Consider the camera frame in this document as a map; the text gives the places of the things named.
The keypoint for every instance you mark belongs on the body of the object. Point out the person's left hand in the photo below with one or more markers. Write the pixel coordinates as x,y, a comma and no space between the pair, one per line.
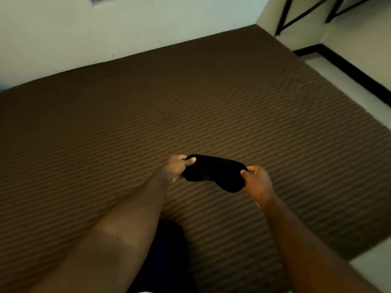
173,168

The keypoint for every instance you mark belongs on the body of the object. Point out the person's right hand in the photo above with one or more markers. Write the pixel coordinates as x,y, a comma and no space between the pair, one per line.
258,183

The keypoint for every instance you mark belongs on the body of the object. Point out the person's right thumb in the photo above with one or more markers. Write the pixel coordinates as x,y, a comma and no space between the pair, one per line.
244,174

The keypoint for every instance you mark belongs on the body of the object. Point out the person's left thumb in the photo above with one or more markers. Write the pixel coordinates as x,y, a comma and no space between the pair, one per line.
189,161

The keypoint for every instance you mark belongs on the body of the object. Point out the black sock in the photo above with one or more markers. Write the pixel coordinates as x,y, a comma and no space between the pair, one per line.
213,173

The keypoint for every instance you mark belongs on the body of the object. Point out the person's left forearm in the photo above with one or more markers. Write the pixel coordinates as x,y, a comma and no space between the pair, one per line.
119,241

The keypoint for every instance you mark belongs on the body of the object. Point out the person's right forearm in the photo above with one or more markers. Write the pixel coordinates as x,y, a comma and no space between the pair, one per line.
308,256

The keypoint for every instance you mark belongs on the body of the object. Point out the brown striped mattress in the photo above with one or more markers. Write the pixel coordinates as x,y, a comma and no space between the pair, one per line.
213,97

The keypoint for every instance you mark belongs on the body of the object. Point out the person's dark shorts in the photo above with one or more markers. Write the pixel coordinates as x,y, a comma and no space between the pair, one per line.
166,262

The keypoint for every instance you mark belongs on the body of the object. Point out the black skirting board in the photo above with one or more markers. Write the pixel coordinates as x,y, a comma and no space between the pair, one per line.
351,70

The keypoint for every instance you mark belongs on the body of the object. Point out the black metal frame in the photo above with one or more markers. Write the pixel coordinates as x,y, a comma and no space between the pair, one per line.
284,15

